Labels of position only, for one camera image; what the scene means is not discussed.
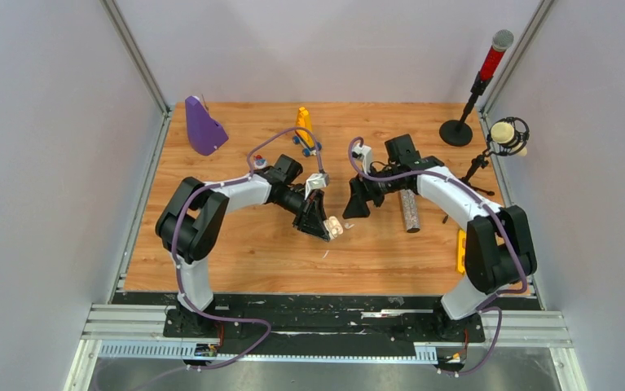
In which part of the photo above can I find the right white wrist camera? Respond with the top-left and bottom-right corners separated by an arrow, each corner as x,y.
351,143 -> 373,174

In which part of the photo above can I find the red microphone on stand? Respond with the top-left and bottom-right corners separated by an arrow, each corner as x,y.
439,29 -> 514,147

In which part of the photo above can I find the yellow blue toy car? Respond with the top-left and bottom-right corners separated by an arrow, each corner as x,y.
293,107 -> 321,157

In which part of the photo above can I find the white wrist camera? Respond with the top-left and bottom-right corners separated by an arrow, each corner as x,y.
351,143 -> 373,174
305,173 -> 330,200

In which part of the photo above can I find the beige microphone shock mount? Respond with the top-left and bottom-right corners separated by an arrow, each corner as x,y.
460,116 -> 530,196

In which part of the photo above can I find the yellow plastic handle tool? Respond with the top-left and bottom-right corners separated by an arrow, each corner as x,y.
456,229 -> 466,275

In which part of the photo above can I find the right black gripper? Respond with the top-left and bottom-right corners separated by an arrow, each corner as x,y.
343,163 -> 401,220

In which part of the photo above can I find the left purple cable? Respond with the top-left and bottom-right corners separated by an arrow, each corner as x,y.
170,127 -> 325,372

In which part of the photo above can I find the glitter silver microphone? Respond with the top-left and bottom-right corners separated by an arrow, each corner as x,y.
399,189 -> 420,234

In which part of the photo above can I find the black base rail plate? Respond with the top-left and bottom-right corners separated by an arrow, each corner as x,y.
110,292 -> 508,358

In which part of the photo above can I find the white earbud charging case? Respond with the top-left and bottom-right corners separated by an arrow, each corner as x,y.
324,216 -> 344,240

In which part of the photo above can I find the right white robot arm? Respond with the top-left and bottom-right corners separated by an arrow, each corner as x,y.
343,134 -> 537,340

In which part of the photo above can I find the purple cable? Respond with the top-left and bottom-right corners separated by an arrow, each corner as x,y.
347,136 -> 530,377
170,127 -> 325,372

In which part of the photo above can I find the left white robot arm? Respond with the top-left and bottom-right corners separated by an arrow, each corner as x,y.
155,155 -> 343,336

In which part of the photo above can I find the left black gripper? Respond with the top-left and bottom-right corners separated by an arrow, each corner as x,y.
275,185 -> 332,243

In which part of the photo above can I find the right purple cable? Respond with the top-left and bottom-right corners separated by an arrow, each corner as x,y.
347,136 -> 530,377

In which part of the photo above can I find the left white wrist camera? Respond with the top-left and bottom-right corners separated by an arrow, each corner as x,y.
305,173 -> 330,200

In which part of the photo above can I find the purple plastic wedge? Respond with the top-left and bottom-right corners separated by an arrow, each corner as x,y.
184,95 -> 229,156

